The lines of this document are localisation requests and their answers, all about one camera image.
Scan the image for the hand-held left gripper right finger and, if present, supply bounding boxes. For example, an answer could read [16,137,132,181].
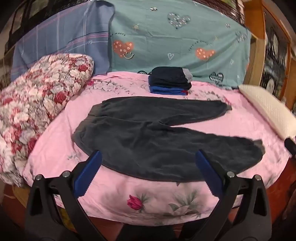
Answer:
[185,149,272,241]

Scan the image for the blue plaid blanket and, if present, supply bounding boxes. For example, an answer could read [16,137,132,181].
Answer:
[10,1,115,81]

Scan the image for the folded grey cloth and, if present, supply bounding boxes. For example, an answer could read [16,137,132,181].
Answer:
[183,68,193,83]

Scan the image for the red white floral quilt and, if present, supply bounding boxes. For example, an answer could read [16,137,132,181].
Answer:
[0,53,95,187]

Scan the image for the dark carved bed frame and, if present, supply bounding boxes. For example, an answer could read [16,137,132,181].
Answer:
[192,0,247,26]

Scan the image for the pink floral bed sheet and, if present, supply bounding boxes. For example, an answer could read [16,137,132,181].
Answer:
[22,71,293,226]

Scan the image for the wooden cabinet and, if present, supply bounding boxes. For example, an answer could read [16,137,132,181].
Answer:
[244,0,296,102]

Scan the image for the folded black pants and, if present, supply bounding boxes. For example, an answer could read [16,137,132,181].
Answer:
[148,66,193,91]

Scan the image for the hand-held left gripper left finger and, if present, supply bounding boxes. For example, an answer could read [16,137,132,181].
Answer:
[25,150,109,241]

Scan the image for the folded blue pants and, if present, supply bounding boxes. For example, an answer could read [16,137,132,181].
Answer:
[149,86,189,96]

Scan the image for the dark grey striped pants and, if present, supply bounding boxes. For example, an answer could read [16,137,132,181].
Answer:
[72,97,266,182]

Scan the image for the white textured pillow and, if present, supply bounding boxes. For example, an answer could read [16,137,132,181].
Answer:
[238,84,296,141]

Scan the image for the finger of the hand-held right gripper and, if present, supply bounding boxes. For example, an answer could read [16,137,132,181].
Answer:
[284,138,296,158]

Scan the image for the teal heart-print blanket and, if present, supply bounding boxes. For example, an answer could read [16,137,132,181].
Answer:
[107,0,252,88]

